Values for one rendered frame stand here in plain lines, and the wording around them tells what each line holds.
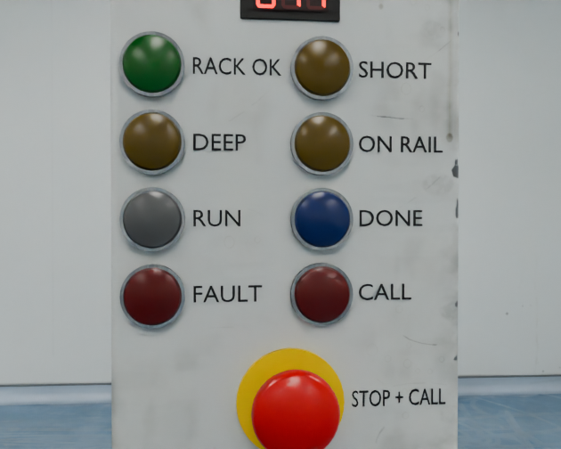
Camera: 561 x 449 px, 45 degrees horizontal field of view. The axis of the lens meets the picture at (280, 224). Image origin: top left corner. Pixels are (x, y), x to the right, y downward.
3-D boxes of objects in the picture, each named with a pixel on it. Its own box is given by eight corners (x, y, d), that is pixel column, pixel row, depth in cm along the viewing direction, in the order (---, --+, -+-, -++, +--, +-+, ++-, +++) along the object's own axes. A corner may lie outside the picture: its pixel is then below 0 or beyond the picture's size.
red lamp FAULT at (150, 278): (182, 327, 31) (182, 267, 31) (121, 328, 31) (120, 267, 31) (182, 324, 32) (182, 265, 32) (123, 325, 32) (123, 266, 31)
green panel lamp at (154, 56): (182, 92, 31) (181, 32, 31) (120, 91, 31) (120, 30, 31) (182, 95, 32) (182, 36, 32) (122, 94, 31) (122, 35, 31)
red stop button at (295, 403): (343, 464, 30) (343, 373, 30) (252, 468, 29) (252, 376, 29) (325, 431, 34) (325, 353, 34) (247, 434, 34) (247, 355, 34)
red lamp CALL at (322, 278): (352, 323, 32) (352, 265, 32) (295, 325, 32) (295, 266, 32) (348, 321, 33) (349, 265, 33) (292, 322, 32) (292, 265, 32)
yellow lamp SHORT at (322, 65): (353, 95, 32) (353, 36, 32) (295, 94, 31) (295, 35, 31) (349, 98, 33) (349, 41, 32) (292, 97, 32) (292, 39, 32)
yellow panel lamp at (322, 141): (353, 172, 32) (353, 113, 32) (295, 171, 31) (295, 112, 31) (349, 173, 33) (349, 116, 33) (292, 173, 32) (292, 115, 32)
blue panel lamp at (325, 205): (352, 248, 32) (353, 190, 32) (295, 248, 32) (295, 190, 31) (349, 247, 33) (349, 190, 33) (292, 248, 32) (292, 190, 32)
